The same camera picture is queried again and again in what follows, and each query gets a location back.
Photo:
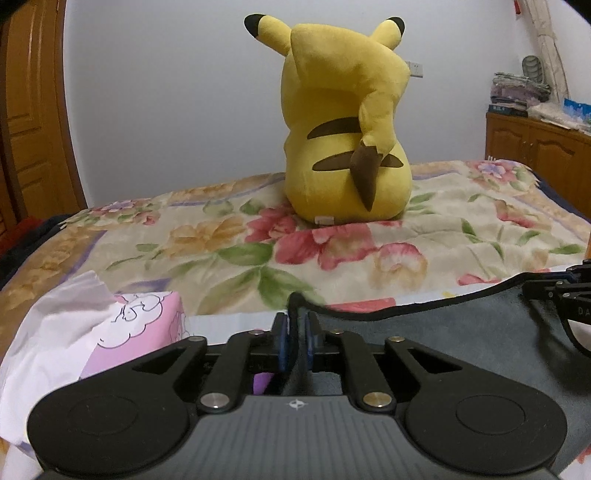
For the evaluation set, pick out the blue picture box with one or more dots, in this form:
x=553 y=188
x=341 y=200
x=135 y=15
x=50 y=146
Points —
x=578 y=113

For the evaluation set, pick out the dark blue bed sheet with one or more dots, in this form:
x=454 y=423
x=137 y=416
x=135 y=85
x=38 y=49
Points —
x=563 y=203

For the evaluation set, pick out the pink printed tissue pack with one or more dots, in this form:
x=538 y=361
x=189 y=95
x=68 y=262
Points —
x=134 y=323

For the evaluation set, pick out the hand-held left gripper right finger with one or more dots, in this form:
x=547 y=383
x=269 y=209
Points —
x=308 y=346

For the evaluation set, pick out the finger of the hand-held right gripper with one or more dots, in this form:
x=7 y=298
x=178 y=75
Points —
x=540 y=290
x=567 y=274

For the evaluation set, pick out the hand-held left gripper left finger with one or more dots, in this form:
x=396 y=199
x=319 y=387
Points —
x=282 y=351

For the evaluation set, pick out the white folded cloth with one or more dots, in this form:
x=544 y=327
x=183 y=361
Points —
x=551 y=113

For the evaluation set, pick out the wooden cabinet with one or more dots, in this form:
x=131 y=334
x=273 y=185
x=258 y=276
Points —
x=540 y=147

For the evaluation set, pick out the dark grey towel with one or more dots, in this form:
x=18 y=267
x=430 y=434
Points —
x=438 y=318

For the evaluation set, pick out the wooden door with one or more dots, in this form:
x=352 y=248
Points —
x=32 y=115

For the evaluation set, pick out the white wall socket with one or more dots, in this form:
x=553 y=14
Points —
x=415 y=69

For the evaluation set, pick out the dark cloth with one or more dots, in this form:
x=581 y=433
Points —
x=27 y=244

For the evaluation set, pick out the rolled beige cloth bundle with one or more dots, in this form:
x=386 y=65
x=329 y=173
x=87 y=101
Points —
x=549 y=41

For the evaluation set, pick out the floral blanket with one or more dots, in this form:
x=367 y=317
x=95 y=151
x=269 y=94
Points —
x=221 y=244

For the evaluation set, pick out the stack of folded cloths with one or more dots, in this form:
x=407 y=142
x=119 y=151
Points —
x=517 y=92

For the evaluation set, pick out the yellow plush toy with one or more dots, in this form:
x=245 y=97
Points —
x=344 y=134

